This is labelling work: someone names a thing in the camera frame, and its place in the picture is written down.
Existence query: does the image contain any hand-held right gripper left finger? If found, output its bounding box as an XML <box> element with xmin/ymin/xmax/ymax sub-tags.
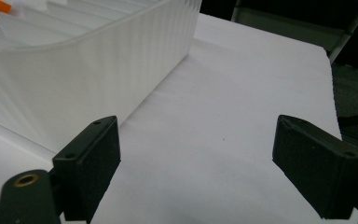
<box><xmin>51</xmin><ymin>115</ymin><xmax>121</xmax><ymax>224</ymax></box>

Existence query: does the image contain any black stand leg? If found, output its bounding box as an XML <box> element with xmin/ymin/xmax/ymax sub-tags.
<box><xmin>337</xmin><ymin>97</ymin><xmax>358</xmax><ymax>128</ymax></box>

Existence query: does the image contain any grey metal frame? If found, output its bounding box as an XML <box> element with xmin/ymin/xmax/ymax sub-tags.
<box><xmin>231</xmin><ymin>0</ymin><xmax>358</xmax><ymax>64</ymax></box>

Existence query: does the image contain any white ribbed divided storage box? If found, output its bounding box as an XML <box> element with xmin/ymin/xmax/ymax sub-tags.
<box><xmin>0</xmin><ymin>0</ymin><xmax>203</xmax><ymax>154</ymax></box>

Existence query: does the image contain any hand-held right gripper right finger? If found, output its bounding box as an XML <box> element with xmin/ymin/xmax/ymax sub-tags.
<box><xmin>271</xmin><ymin>114</ymin><xmax>358</xmax><ymax>220</ymax></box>

